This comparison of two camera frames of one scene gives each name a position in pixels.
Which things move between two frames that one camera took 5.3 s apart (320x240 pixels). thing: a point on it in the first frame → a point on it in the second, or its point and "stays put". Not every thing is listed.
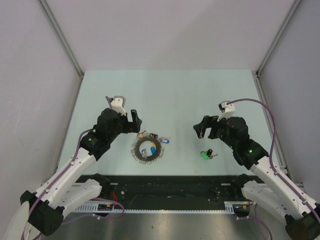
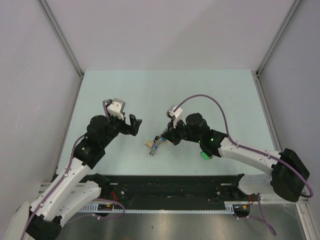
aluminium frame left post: (45, 5) stays put
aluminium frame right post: (295, 4) stays put
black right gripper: (208, 121) → (171, 133)
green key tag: (204, 155) stays put
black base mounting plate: (168, 192) stays put
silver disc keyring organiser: (135, 150) → (157, 141)
